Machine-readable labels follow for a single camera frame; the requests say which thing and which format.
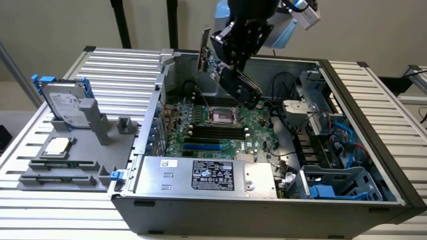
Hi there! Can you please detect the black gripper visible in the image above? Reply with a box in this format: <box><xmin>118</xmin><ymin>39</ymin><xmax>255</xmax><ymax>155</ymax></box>
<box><xmin>213</xmin><ymin>0</ymin><xmax>279</xmax><ymax>74</ymax></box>

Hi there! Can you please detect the graphics card with metal bracket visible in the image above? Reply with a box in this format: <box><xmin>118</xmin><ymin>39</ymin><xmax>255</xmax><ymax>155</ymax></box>
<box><xmin>197</xmin><ymin>27</ymin><xmax>265</xmax><ymax>111</ymax></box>

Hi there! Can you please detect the black RAM slot bank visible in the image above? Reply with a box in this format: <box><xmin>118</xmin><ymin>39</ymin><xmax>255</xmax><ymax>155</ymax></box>
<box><xmin>195</xmin><ymin>95</ymin><xmax>239</xmax><ymax>107</ymax></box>
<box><xmin>188</xmin><ymin>124</ymin><xmax>251</xmax><ymax>141</ymax></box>

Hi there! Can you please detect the blue expansion slot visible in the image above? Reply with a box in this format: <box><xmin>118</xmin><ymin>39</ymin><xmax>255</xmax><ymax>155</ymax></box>
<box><xmin>182</xmin><ymin>143</ymin><xmax>225</xmax><ymax>153</ymax></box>

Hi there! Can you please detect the CPU socket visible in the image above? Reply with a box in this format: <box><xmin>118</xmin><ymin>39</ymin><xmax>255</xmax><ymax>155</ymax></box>
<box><xmin>203</xmin><ymin>105</ymin><xmax>245</xmax><ymax>126</ymax></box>

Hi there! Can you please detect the green motherboard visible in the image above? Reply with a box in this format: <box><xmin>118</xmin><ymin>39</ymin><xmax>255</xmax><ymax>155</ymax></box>
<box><xmin>162</xmin><ymin>96</ymin><xmax>290</xmax><ymax>161</ymax></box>

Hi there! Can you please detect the silver power supply unit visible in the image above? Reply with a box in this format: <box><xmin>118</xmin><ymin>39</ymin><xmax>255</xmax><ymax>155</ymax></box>
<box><xmin>134</xmin><ymin>155</ymin><xmax>279</xmax><ymax>200</ymax></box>

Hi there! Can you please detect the hard disk in blue carrier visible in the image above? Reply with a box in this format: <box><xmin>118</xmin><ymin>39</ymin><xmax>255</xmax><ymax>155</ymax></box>
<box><xmin>31</xmin><ymin>75</ymin><xmax>94</xmax><ymax>132</ymax></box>

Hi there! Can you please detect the grey parts rack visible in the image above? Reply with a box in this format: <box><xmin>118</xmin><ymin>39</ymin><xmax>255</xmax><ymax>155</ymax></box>
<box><xmin>19</xmin><ymin>97</ymin><xmax>143</xmax><ymax>193</ymax></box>

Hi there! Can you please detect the blue disk carrier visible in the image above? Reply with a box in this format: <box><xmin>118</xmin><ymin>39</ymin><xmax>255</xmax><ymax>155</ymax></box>
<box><xmin>309</xmin><ymin>184</ymin><xmax>338</xmax><ymax>200</ymax></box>

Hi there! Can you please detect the grey metal disk bay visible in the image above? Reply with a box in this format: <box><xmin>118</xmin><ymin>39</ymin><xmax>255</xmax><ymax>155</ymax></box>
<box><xmin>299</xmin><ymin>165</ymin><xmax>382</xmax><ymax>201</ymax></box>

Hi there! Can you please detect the blue case latch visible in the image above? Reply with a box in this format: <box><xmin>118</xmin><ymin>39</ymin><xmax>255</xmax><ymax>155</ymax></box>
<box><xmin>108</xmin><ymin>169</ymin><xmax>127</xmax><ymax>183</ymax></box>

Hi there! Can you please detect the open black PC case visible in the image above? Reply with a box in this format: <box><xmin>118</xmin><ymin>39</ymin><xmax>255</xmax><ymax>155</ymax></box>
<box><xmin>108</xmin><ymin>48</ymin><xmax>427</xmax><ymax>235</ymax></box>

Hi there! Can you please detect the silver CPU chip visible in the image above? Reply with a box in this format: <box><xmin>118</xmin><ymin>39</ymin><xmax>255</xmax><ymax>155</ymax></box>
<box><xmin>43</xmin><ymin>136</ymin><xmax>72</xmax><ymax>156</ymax></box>

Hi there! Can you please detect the green RAM stick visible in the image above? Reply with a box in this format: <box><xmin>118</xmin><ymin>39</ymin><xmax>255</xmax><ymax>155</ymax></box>
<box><xmin>20</xmin><ymin>174</ymin><xmax>92</xmax><ymax>184</ymax></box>
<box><xmin>28</xmin><ymin>159</ymin><xmax>95</xmax><ymax>169</ymax></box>

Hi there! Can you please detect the black box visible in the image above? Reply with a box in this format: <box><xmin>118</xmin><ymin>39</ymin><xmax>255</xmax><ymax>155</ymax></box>
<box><xmin>0</xmin><ymin>124</ymin><xmax>14</xmax><ymax>152</ymax></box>

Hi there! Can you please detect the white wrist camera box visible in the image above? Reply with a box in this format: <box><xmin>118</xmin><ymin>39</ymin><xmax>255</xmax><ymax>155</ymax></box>
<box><xmin>283</xmin><ymin>0</ymin><xmax>322</xmax><ymax>31</ymax></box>

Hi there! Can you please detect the black looped cable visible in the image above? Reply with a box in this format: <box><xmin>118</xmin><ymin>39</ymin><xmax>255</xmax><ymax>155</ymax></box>
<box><xmin>270</xmin><ymin>71</ymin><xmax>299</xmax><ymax>102</ymax></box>

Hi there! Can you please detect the black stand post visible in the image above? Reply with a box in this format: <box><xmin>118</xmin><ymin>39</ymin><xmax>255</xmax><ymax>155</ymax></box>
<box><xmin>111</xmin><ymin>0</ymin><xmax>132</xmax><ymax>49</ymax></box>
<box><xmin>166</xmin><ymin>0</ymin><xmax>179</xmax><ymax>49</ymax></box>

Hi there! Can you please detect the silver metal drive bracket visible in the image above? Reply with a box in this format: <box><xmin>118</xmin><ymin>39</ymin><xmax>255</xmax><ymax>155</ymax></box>
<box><xmin>298</xmin><ymin>70</ymin><xmax>337</xmax><ymax>117</ymax></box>

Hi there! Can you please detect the blue wire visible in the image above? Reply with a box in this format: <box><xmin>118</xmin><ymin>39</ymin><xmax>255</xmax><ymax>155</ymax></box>
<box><xmin>329</xmin><ymin>119</ymin><xmax>361</xmax><ymax>171</ymax></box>

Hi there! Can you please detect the red wire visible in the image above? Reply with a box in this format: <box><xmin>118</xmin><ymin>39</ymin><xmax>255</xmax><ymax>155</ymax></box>
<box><xmin>353</xmin><ymin>141</ymin><xmax>370</xmax><ymax>155</ymax></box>

